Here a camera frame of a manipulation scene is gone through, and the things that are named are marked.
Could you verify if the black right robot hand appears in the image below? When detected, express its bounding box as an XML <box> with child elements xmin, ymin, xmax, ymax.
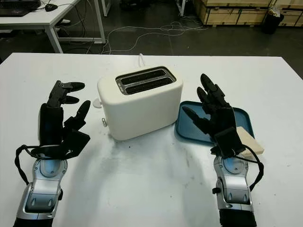
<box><xmin>181</xmin><ymin>73</ymin><xmax>238</xmax><ymax>143</ymax></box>

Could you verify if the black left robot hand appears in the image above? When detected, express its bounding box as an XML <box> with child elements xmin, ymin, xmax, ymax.
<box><xmin>37</xmin><ymin>80</ymin><xmax>92</xmax><ymax>153</ymax></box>

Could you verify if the pale bread slice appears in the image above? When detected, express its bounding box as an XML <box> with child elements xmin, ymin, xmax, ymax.
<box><xmin>235</xmin><ymin>126</ymin><xmax>265</xmax><ymax>158</ymax></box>

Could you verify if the blue plastic tray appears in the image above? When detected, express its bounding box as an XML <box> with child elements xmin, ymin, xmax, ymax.
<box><xmin>174</xmin><ymin>101</ymin><xmax>256</xmax><ymax>145</ymax></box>

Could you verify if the cream white toaster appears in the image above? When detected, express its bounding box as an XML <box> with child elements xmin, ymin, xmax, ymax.
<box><xmin>96</xmin><ymin>65</ymin><xmax>184</xmax><ymax>141</ymax></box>

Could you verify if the long wooden crate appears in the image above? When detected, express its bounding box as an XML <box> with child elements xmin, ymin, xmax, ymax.
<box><xmin>193</xmin><ymin>0</ymin><xmax>273</xmax><ymax>26</ymax></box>

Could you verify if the black trash bin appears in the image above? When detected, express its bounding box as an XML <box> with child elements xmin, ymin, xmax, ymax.
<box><xmin>261</xmin><ymin>9</ymin><xmax>285</xmax><ymax>35</ymax></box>

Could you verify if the white office desk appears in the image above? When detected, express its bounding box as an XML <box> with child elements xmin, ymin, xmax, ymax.
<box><xmin>0</xmin><ymin>0</ymin><xmax>107</xmax><ymax>54</ymax></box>

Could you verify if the white table leg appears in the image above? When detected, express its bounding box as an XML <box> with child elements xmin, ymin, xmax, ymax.
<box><xmin>96</xmin><ymin>0</ymin><xmax>113</xmax><ymax>17</ymax></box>
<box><xmin>175</xmin><ymin>0</ymin><xmax>187</xmax><ymax>17</ymax></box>

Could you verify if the black laptop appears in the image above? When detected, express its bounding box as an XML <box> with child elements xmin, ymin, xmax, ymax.
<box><xmin>0</xmin><ymin>0</ymin><xmax>42</xmax><ymax>17</ymax></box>

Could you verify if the short wooden crate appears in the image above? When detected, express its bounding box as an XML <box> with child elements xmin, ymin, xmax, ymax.
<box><xmin>272</xmin><ymin>0</ymin><xmax>303</xmax><ymax>27</ymax></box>

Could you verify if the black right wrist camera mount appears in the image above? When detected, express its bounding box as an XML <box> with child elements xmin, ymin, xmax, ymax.
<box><xmin>210</xmin><ymin>127</ymin><xmax>245</xmax><ymax>158</ymax></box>

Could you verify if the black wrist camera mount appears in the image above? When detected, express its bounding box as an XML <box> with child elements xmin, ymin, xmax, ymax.
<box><xmin>210</xmin><ymin>127</ymin><xmax>245</xmax><ymax>158</ymax></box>
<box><xmin>32</xmin><ymin>131</ymin><xmax>91</xmax><ymax>159</ymax></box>

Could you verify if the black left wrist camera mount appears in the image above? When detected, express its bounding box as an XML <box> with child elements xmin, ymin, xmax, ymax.
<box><xmin>32</xmin><ymin>131</ymin><xmax>91</xmax><ymax>159</ymax></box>

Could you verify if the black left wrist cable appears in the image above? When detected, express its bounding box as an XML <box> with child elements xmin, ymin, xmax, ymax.
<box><xmin>14</xmin><ymin>144</ymin><xmax>48</xmax><ymax>185</ymax></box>

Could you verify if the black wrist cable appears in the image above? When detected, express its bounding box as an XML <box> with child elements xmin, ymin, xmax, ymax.
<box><xmin>241</xmin><ymin>146</ymin><xmax>265</xmax><ymax>190</ymax></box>
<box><xmin>14</xmin><ymin>144</ymin><xmax>48</xmax><ymax>185</ymax></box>

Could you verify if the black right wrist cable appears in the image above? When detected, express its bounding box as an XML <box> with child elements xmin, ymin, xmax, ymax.
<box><xmin>241</xmin><ymin>146</ymin><xmax>265</xmax><ymax>190</ymax></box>

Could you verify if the white toaster power cord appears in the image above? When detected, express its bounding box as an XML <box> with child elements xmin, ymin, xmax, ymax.
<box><xmin>137</xmin><ymin>53</ymin><xmax>146</xmax><ymax>69</ymax></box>

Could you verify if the white floor cable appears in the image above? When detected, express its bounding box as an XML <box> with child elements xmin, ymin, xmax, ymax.
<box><xmin>101</xmin><ymin>21</ymin><xmax>209</xmax><ymax>54</ymax></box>

